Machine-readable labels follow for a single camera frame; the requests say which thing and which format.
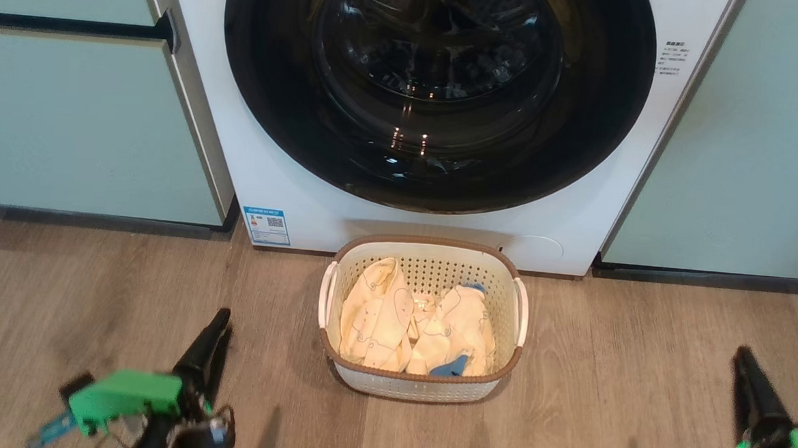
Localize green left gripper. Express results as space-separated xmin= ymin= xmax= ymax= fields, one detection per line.
xmin=65 ymin=301 xmax=235 ymax=444

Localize pale yellow printed garment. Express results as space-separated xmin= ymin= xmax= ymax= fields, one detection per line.
xmin=337 ymin=254 xmax=418 ymax=374

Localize pale yellow garment blue cuffs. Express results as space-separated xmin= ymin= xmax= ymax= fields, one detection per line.
xmin=406 ymin=280 xmax=500 ymax=380

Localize black round glass washer door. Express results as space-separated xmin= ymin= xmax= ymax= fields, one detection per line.
xmin=214 ymin=0 xmax=660 ymax=225

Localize white front-load washing machine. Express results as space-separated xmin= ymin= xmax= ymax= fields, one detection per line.
xmin=128 ymin=0 xmax=746 ymax=284

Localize stainless steel washing machine drum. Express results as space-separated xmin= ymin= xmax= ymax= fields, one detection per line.
xmin=310 ymin=0 xmax=567 ymax=110

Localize blue energy label sticker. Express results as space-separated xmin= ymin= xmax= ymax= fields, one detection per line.
xmin=241 ymin=206 xmax=293 ymax=248

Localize white perforated laundry basket brown rim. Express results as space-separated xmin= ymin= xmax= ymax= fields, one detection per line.
xmin=314 ymin=231 xmax=533 ymax=407

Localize round white filter cover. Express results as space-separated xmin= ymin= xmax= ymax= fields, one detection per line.
xmin=506 ymin=234 xmax=565 ymax=271

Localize pale green cabinet with handle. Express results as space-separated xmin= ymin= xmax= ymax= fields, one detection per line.
xmin=0 ymin=0 xmax=248 ymax=230

